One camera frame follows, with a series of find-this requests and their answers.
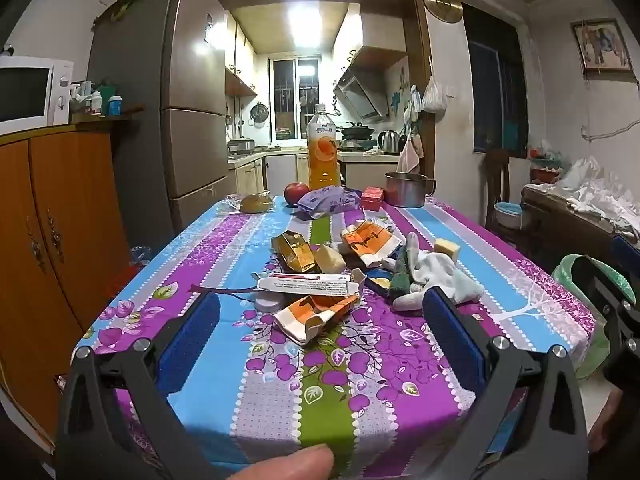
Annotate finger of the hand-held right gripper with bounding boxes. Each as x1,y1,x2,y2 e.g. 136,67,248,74
611,235,640,267
570,255,633,311

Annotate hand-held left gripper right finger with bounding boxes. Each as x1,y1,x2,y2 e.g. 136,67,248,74
422,286,590,480

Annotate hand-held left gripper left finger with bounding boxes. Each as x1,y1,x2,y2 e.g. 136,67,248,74
55,290,221,480

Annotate green lined trash bin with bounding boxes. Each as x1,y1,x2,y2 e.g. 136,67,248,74
552,254,638,381

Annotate yellow sponge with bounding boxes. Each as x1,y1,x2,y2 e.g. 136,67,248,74
314,245,347,275
434,238,462,261

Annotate orange carton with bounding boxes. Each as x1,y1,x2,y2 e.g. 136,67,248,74
272,294,362,347
341,220,403,267

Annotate long white box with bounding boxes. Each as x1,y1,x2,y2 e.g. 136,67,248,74
256,269,368,297

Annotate gold foil packet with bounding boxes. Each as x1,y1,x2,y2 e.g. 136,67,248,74
271,230,317,273

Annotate person's left hand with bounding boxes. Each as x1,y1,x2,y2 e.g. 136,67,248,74
235,444,335,480

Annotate white cloth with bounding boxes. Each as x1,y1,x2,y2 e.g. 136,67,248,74
530,156,640,241

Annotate wooden dining table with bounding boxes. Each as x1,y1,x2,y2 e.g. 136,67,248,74
520,185,640,281

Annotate white round lid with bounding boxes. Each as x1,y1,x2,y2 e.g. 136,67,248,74
254,292,288,313

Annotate blue basin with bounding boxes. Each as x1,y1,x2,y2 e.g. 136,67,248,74
494,201,523,231

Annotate red basket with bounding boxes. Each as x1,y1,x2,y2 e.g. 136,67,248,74
529,147,566,183

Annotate wooden chair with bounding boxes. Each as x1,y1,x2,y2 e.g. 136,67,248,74
482,149,526,246

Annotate bread in plastic bag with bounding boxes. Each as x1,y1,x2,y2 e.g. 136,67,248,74
222,192,275,216

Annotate steel pot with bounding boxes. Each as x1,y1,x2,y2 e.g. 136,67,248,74
384,172,437,208

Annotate red box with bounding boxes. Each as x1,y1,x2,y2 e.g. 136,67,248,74
361,186,386,211

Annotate red apple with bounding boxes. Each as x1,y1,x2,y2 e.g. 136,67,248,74
284,181,311,206

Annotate wooden cabinet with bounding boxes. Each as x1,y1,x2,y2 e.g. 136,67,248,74
0,120,133,451

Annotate purple tissue packet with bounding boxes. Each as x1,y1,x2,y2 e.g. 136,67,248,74
291,186,362,220

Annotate pink towel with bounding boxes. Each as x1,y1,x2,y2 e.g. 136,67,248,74
397,135,424,173

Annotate steel kettle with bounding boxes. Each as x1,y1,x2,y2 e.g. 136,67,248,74
377,130,407,156

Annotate dark window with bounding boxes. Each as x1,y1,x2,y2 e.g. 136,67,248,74
460,2,531,158

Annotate orange juice bottle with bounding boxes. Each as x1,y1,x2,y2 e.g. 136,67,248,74
307,104,342,192

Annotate black wok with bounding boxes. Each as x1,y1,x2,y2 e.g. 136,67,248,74
340,122,376,141

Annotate hanging plastic bag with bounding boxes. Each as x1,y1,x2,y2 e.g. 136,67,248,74
421,76,448,113

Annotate kitchen window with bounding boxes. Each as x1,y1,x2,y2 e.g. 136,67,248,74
269,57,321,141

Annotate steel range hood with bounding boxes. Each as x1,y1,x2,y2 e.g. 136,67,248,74
333,67,391,123

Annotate grey refrigerator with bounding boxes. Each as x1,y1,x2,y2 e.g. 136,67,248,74
87,0,231,241

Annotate white microwave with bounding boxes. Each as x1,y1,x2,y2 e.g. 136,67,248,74
0,56,75,136

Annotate ceiling light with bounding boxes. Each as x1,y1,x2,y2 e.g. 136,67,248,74
287,0,326,53

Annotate white wall cable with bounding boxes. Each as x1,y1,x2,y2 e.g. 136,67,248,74
580,120,640,143

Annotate framed wall picture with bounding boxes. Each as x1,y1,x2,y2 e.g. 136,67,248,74
571,19,637,78

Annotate kitchen wall cabinets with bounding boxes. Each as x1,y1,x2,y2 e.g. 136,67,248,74
225,15,258,97

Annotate gold wall clock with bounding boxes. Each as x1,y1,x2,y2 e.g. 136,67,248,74
422,0,463,23

